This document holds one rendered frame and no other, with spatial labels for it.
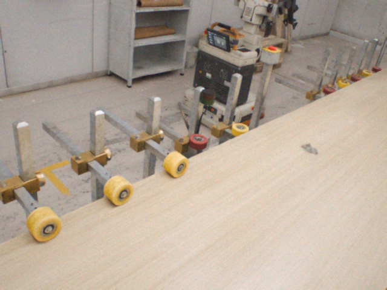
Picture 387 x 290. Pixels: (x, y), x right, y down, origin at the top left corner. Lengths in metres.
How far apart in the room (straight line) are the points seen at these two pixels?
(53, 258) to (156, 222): 0.31
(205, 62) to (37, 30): 1.73
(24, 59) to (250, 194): 3.15
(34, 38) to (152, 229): 3.16
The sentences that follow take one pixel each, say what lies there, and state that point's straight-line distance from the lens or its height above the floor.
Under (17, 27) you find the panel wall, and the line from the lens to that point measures 3.91.
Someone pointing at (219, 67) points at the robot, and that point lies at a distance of 3.37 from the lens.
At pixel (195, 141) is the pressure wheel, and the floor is 0.91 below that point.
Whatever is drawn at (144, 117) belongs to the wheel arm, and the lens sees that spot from 1.77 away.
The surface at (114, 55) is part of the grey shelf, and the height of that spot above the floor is 0.30.
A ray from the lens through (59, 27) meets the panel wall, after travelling 4.10.
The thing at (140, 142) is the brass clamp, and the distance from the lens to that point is 1.36.
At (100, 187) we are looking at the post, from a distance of 1.36.
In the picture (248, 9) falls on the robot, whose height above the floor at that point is 1.13.
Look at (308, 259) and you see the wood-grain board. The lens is 1.14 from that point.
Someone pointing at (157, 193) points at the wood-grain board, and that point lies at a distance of 1.22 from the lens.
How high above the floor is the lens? 1.68
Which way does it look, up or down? 30 degrees down
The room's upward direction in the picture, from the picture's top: 9 degrees clockwise
